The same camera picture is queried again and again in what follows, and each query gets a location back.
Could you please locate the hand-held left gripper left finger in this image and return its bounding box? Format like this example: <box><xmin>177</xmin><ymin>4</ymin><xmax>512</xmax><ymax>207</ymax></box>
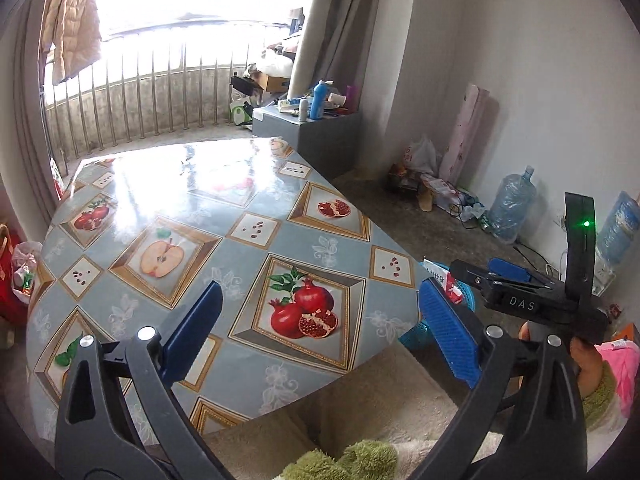
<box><xmin>54</xmin><ymin>280</ymin><xmax>226</xmax><ymax>480</ymax></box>

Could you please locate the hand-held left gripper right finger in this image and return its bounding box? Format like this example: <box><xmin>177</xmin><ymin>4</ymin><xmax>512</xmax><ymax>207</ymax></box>
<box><xmin>415</xmin><ymin>276</ymin><xmax>586</xmax><ymax>480</ymax></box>

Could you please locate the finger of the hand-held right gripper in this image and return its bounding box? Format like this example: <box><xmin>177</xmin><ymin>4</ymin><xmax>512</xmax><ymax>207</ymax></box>
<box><xmin>449</xmin><ymin>259</ymin><xmax>503</xmax><ymax>291</ymax></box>
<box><xmin>487</xmin><ymin>258</ymin><xmax>557</xmax><ymax>291</ymax></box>

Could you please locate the red white packet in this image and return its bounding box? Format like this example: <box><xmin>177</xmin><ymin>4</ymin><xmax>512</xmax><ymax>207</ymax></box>
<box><xmin>422</xmin><ymin>257</ymin><xmax>463</xmax><ymax>306</ymax></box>

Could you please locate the blue mesh basket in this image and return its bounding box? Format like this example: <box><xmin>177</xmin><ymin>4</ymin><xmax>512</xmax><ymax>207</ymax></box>
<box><xmin>397</xmin><ymin>260</ymin><xmax>477</xmax><ymax>352</ymax></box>

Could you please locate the person's right forearm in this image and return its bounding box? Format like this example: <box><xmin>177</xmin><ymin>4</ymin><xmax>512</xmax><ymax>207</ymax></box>
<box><xmin>580</xmin><ymin>360</ymin><xmax>618</xmax><ymax>431</ymax></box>

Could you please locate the person's right hand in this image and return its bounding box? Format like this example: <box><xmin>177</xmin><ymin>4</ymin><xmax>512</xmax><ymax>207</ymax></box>
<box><xmin>517</xmin><ymin>320</ymin><xmax>607</xmax><ymax>403</ymax></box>

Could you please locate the clear water jug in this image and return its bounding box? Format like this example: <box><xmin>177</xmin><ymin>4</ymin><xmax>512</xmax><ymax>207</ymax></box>
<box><xmin>487</xmin><ymin>167</ymin><xmax>538</xmax><ymax>246</ymax></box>

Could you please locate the cream fluffy blanket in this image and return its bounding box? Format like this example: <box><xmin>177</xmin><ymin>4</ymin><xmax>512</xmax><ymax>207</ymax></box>
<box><xmin>200</xmin><ymin>345</ymin><xmax>506</xmax><ymax>480</ymax></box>

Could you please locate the dark box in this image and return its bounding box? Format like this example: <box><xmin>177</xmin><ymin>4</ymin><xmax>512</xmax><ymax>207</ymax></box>
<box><xmin>387</xmin><ymin>165</ymin><xmax>418</xmax><ymax>193</ymax></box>

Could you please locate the pink cloth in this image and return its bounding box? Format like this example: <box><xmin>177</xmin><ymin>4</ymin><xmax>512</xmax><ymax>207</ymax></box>
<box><xmin>597</xmin><ymin>337</ymin><xmax>640</xmax><ymax>418</ymax></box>

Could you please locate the blue label water jug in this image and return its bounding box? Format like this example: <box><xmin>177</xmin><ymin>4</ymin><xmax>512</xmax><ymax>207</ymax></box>
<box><xmin>595</xmin><ymin>190</ymin><xmax>640</xmax><ymax>268</ymax></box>

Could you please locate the white plastic bag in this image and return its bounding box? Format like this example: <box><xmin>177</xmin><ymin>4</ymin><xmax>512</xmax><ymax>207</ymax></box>
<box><xmin>404</xmin><ymin>135</ymin><xmax>438</xmax><ymax>176</ymax></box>

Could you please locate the pink roll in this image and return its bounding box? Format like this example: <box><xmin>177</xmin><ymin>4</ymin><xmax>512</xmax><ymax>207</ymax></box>
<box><xmin>440</xmin><ymin>84</ymin><xmax>501</xmax><ymax>193</ymax></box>

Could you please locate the green fluffy garment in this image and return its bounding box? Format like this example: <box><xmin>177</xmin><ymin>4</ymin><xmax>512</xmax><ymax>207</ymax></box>
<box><xmin>277</xmin><ymin>440</ymin><xmax>401</xmax><ymax>480</ymax></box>

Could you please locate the clear plastic bag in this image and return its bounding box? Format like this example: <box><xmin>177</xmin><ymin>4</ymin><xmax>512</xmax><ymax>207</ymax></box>
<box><xmin>10</xmin><ymin>241</ymin><xmax>46</xmax><ymax>306</ymax></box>

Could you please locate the grey cabinet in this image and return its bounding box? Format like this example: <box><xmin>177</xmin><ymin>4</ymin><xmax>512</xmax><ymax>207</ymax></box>
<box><xmin>251</xmin><ymin>105</ymin><xmax>363</xmax><ymax>178</ymax></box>

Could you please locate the red bag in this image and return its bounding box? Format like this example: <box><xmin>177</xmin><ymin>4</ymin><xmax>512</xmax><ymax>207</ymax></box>
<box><xmin>0</xmin><ymin>225</ymin><xmax>18</xmax><ymax>326</ymax></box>

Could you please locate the green white bag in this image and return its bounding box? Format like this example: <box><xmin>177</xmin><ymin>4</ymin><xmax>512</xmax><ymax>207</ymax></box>
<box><xmin>229</xmin><ymin>100</ymin><xmax>255</xmax><ymax>126</ymax></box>

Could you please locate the blue bottle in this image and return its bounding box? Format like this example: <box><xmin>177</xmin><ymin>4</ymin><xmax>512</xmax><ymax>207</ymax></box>
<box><xmin>309</xmin><ymin>80</ymin><xmax>333</xmax><ymax>121</ymax></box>

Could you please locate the metal balcony railing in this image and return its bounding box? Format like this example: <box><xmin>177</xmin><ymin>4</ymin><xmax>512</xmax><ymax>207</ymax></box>
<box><xmin>42</xmin><ymin>20</ymin><xmax>301</xmax><ymax>163</ymax></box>

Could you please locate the black flat box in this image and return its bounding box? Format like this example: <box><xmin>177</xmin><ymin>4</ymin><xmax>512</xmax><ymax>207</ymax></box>
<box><xmin>230</xmin><ymin>75</ymin><xmax>263</xmax><ymax>98</ymax></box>

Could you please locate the cardboard box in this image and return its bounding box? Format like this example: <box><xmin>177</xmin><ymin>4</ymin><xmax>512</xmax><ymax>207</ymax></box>
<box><xmin>252</xmin><ymin>72</ymin><xmax>291</xmax><ymax>93</ymax></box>

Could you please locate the grey curtain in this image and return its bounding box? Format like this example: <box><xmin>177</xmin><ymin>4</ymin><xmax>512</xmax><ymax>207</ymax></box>
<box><xmin>287</xmin><ymin>0</ymin><xmax>388</xmax><ymax>106</ymax></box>

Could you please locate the beige puffer jacket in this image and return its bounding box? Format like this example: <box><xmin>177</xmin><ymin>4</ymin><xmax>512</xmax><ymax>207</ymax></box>
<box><xmin>40</xmin><ymin>0</ymin><xmax>103</xmax><ymax>86</ymax></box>

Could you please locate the black cable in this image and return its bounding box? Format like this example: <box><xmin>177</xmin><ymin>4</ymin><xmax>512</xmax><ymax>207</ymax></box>
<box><xmin>447</xmin><ymin>202</ymin><xmax>486</xmax><ymax>221</ymax></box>

